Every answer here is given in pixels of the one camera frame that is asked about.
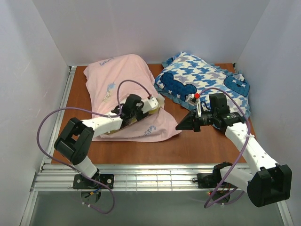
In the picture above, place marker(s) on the aluminium rail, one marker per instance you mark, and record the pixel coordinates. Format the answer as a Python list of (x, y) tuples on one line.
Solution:
[(127, 177), (59, 115)]

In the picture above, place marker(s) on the blue white houndstooth pillow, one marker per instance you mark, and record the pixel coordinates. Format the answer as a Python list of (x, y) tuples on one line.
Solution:
[(185, 74)]

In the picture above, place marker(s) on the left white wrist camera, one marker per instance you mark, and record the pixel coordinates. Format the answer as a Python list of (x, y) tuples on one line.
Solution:
[(150, 105)]

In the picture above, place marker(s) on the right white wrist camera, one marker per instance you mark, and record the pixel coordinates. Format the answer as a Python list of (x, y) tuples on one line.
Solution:
[(194, 100)]

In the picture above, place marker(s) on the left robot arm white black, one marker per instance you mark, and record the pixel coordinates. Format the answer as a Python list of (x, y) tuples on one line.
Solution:
[(75, 139)]

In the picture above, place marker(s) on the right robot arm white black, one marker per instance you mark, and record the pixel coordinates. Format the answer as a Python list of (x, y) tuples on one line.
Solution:
[(267, 183)]

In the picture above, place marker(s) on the aluminium left side rail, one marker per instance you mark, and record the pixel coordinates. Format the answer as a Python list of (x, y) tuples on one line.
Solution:
[(59, 115)]

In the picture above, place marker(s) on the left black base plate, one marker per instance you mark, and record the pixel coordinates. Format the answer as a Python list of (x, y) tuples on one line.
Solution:
[(81, 182)]

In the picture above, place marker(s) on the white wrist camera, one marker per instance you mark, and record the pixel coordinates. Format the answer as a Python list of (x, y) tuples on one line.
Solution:
[(194, 100), (150, 105)]

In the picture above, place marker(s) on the pink pillowcase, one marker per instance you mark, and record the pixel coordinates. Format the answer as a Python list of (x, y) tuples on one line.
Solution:
[(115, 79)]

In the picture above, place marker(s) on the aluminium front rail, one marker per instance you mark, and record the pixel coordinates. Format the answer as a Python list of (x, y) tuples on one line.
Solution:
[(127, 177)]

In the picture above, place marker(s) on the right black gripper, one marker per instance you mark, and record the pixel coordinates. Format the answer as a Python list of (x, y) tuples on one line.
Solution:
[(195, 121)]

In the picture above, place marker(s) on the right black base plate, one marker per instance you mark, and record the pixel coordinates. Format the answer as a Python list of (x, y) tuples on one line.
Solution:
[(206, 180)]

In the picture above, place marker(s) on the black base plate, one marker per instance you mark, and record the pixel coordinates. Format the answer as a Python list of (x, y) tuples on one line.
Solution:
[(206, 180), (81, 182)]

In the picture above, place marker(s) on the white pillow yellow edge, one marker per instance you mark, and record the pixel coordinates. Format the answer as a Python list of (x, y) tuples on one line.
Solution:
[(132, 101)]

